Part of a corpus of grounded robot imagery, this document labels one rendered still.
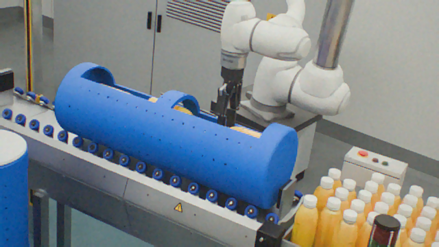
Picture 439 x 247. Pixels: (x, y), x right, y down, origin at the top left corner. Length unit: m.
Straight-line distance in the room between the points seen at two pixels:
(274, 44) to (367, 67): 2.94
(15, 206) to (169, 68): 2.17
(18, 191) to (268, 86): 1.04
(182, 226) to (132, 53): 2.37
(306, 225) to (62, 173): 1.02
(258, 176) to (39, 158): 0.97
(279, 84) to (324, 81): 0.19
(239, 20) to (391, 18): 2.81
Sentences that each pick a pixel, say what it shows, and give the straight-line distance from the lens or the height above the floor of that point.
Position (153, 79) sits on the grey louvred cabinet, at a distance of 4.19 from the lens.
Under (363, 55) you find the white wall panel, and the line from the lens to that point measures 4.67.
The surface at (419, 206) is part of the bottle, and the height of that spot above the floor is 1.06.
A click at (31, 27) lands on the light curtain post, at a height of 1.19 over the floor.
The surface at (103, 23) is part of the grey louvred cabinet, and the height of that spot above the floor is 0.81.
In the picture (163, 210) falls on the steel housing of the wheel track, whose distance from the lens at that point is 2.12.
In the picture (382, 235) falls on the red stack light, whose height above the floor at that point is 1.23.
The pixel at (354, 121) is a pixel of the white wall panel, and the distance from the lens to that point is 4.83.
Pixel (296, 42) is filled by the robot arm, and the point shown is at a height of 1.54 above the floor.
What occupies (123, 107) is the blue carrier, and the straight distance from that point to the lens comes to 2.09.
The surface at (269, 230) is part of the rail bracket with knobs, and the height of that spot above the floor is 1.00.
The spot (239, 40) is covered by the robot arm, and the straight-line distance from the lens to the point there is 1.83.
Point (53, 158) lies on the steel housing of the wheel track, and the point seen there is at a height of 0.87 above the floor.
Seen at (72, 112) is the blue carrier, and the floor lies 1.10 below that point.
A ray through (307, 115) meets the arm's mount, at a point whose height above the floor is 1.03.
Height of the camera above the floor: 2.00
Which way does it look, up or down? 24 degrees down
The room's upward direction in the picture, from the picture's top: 7 degrees clockwise
